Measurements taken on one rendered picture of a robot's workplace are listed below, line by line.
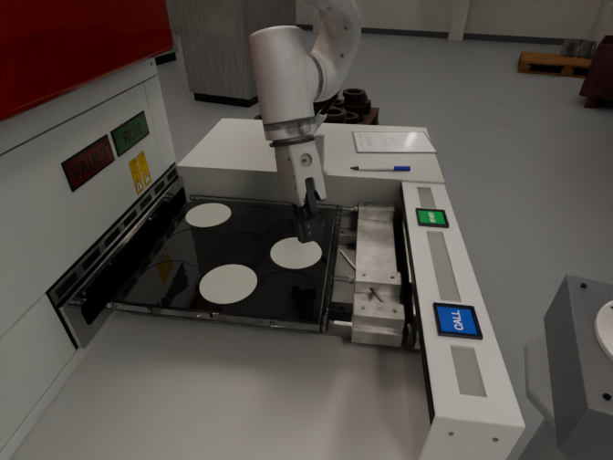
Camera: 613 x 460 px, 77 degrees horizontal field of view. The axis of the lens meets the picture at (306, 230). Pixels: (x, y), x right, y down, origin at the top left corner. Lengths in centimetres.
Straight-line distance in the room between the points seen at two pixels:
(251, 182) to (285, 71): 40
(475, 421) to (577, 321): 28
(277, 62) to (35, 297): 47
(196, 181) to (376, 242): 46
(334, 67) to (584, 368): 56
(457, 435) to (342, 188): 57
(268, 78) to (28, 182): 35
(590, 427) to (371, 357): 30
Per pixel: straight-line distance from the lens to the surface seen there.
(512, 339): 198
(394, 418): 63
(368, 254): 79
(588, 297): 76
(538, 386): 74
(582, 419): 64
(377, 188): 90
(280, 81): 60
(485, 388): 52
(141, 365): 72
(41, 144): 64
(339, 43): 64
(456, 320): 57
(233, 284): 69
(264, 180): 92
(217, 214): 89
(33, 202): 63
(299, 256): 74
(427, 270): 64
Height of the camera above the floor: 136
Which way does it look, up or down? 35 degrees down
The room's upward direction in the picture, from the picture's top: straight up
